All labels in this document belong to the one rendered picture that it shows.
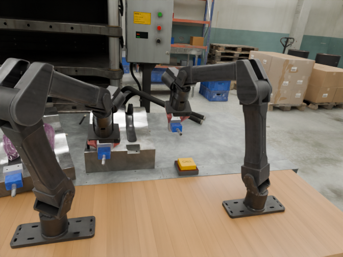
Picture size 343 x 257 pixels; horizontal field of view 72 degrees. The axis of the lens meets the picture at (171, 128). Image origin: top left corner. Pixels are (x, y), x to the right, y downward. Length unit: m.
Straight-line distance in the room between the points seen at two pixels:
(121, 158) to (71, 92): 0.40
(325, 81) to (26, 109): 5.08
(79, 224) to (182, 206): 0.31
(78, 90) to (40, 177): 0.22
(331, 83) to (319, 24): 4.39
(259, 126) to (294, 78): 4.01
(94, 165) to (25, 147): 0.42
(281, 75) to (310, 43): 4.97
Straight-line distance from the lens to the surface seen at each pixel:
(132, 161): 0.92
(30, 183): 0.91
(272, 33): 8.67
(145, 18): 1.66
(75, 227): 0.74
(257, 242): 0.76
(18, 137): 0.54
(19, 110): 0.49
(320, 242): 0.85
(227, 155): 1.11
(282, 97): 4.70
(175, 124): 0.99
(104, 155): 0.86
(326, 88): 5.38
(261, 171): 0.75
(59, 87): 0.57
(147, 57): 1.68
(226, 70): 0.74
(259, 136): 0.73
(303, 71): 4.80
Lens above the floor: 1.33
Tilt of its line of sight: 24 degrees down
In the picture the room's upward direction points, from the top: 5 degrees clockwise
